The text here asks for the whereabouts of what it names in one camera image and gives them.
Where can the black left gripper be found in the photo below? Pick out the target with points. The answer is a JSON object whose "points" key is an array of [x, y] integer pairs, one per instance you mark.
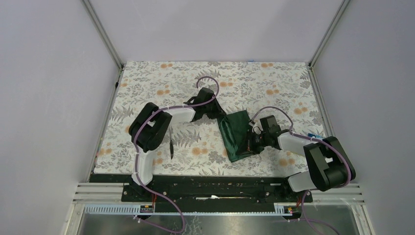
{"points": [[219, 111]]}

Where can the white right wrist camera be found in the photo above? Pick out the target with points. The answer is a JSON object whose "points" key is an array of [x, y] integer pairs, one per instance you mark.
{"points": [[255, 127]]}

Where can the floral patterned table mat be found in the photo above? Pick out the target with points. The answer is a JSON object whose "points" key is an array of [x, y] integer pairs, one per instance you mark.
{"points": [[283, 90]]}

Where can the black table knife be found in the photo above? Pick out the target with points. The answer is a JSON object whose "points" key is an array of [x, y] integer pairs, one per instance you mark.
{"points": [[171, 144]]}

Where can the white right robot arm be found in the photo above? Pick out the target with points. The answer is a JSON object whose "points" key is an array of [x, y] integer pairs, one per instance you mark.
{"points": [[328, 164]]}

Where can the dark green cloth napkin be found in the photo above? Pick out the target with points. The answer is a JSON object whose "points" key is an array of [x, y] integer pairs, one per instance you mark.
{"points": [[236, 131]]}

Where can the colourful toy block stack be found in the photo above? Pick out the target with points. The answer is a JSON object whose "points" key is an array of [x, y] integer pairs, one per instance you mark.
{"points": [[312, 135]]}

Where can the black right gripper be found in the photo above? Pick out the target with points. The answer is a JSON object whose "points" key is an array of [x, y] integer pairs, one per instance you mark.
{"points": [[250, 145]]}

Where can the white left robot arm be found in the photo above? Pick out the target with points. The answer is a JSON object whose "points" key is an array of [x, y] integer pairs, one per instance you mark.
{"points": [[153, 122]]}

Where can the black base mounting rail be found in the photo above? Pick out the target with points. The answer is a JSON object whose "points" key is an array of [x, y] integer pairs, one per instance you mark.
{"points": [[207, 193]]}

